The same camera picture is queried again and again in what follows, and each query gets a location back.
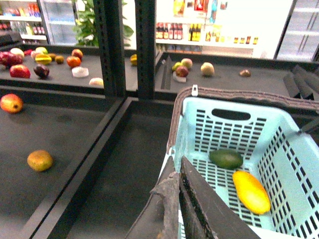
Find brown basket handle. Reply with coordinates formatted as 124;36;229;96
166;86;319;153

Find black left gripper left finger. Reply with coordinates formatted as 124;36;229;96
125;156;179;239

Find black display tray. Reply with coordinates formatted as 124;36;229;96
20;98;173;239
155;52;319;100

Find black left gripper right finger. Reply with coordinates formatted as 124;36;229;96
179;156;259;239

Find green avocado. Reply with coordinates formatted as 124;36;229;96
209;149;244;169

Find black rear display tray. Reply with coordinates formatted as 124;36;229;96
155;52;319;100

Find light blue plastic basket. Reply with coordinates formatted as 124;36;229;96
166;97;319;239

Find red yellow mango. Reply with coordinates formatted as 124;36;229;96
0;94;23;114

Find green potted plant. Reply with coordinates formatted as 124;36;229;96
72;0;135;48

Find brownish yellow fruit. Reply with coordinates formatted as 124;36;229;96
27;150;53;172

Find white zip tie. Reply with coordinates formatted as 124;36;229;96
191;84;198;97

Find white shelf with bottles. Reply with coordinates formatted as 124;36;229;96
156;0;260;55

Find black shelf post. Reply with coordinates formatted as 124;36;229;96
93;0;156;99

